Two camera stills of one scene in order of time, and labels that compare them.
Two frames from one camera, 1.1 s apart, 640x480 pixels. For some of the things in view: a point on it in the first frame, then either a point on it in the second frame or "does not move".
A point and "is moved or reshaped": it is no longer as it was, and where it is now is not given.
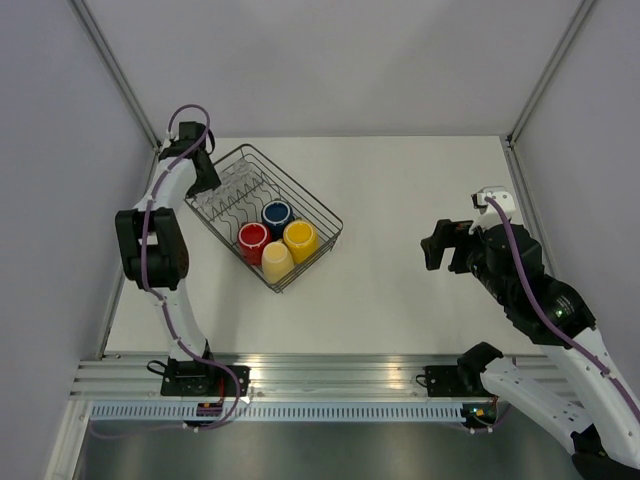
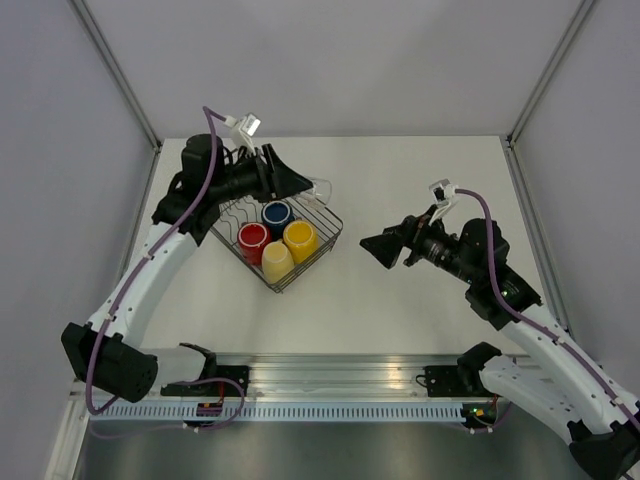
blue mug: x=275 y=214 does not move
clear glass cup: x=240 y=170 is moved or reshaped
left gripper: x=210 y=183 → x=286 y=181
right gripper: x=447 y=233 → x=387 y=246
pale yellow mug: x=277 y=261 does not move
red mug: x=252 y=237 does not move
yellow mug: x=302 y=240 does not move
